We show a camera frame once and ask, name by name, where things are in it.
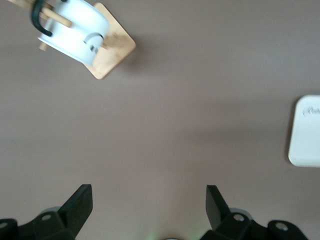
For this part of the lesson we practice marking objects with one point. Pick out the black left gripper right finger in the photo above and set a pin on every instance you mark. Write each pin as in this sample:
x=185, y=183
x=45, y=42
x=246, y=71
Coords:
x=220, y=212

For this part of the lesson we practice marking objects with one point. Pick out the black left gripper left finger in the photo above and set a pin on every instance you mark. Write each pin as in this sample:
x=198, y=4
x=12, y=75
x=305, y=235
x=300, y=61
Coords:
x=75, y=210

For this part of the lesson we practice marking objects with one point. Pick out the white tray with bear print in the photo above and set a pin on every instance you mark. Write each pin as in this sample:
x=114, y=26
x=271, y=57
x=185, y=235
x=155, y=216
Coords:
x=306, y=132

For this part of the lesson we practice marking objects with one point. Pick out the wooden mug rack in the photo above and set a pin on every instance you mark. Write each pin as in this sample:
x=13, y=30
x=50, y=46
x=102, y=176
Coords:
x=115, y=47

